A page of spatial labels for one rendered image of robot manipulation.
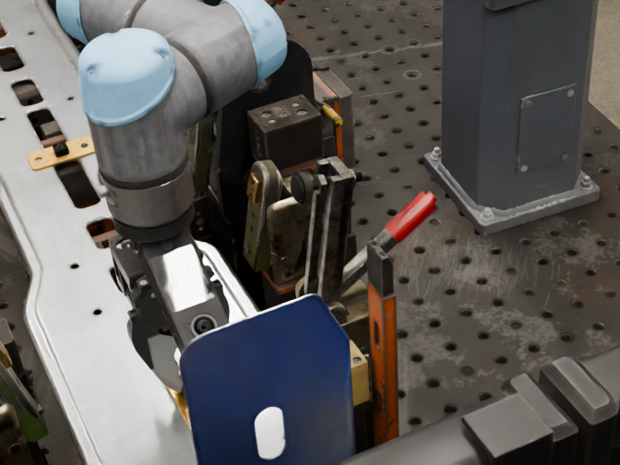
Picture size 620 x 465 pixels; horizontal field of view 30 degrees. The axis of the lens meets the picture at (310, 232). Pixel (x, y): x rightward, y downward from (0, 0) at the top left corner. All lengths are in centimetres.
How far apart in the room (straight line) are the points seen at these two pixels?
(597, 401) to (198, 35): 65
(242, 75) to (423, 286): 76
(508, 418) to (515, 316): 127
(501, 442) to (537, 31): 129
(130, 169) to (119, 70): 9
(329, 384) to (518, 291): 91
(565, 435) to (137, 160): 62
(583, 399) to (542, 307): 128
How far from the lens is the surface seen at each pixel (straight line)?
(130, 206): 96
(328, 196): 103
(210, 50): 96
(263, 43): 99
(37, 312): 127
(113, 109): 91
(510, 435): 36
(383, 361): 104
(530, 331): 162
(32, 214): 140
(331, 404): 80
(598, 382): 39
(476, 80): 166
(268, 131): 126
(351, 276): 111
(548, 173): 177
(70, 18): 109
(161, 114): 92
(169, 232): 98
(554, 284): 169
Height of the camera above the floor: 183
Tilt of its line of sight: 39 degrees down
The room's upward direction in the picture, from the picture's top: 5 degrees counter-clockwise
